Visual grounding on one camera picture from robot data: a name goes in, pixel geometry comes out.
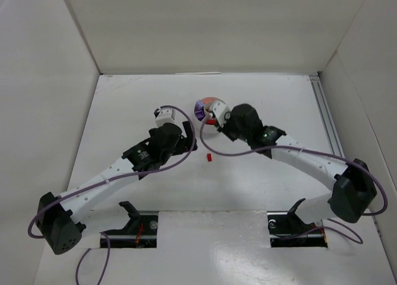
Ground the purple rounded lego piece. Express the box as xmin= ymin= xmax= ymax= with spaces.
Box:
xmin=194 ymin=110 xmax=205 ymax=121

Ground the orange round lego piece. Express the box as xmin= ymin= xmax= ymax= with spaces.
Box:
xmin=201 ymin=97 xmax=218 ymax=104

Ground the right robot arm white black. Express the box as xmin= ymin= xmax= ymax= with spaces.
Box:
xmin=210 ymin=100 xmax=377 ymax=224

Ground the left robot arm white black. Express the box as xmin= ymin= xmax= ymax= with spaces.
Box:
xmin=32 ymin=120 xmax=197 ymax=255

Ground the white round divided container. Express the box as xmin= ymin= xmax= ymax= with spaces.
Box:
xmin=194 ymin=97 xmax=220 ymax=138

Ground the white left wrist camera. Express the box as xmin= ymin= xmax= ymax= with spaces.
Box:
xmin=154 ymin=108 xmax=176 ymax=128

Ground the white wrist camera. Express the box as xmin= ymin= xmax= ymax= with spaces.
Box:
xmin=209 ymin=100 xmax=231 ymax=127
xmin=154 ymin=108 xmax=176 ymax=128

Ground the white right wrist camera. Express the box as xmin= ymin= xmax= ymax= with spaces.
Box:
xmin=209 ymin=100 xmax=231 ymax=127

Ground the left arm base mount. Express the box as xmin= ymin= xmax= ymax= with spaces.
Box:
xmin=100 ymin=201 xmax=159 ymax=248

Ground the aluminium rail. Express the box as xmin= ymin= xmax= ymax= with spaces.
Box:
xmin=309 ymin=74 xmax=345 ymax=157

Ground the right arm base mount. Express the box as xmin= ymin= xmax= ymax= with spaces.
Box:
xmin=267 ymin=198 xmax=328 ymax=248

